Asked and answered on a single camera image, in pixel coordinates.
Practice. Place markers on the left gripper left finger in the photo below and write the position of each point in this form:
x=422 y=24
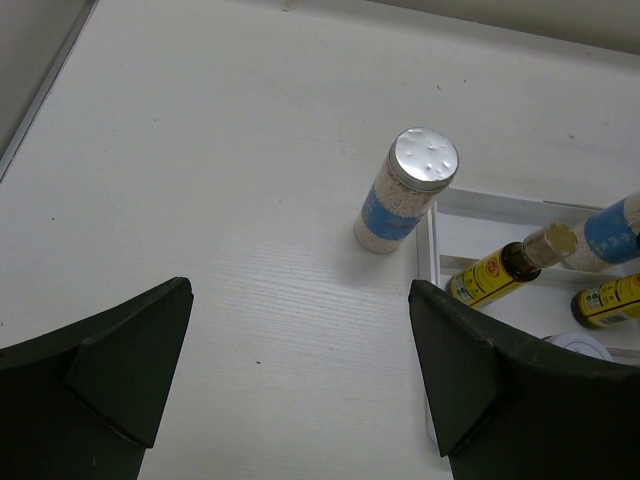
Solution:
x=86 y=401

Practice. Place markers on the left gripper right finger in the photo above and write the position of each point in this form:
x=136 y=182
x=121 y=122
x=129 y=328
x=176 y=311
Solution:
x=508 y=405

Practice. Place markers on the spice jar white lid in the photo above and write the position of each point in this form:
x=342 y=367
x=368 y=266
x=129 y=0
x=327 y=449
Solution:
x=580 y=343

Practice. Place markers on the small yellow bottle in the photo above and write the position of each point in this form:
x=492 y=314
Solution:
x=608 y=304
x=514 y=265

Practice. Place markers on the small yellow bottle front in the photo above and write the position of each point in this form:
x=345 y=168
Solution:
x=608 y=304

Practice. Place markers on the tall jar blue label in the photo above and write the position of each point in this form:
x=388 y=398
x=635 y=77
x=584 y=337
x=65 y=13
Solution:
x=607 y=238
x=421 y=163

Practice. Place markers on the white divided organizer tray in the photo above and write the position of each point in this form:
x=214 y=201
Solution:
x=465 y=226

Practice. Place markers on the left aluminium rail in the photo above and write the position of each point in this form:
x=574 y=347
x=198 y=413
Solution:
x=36 y=39

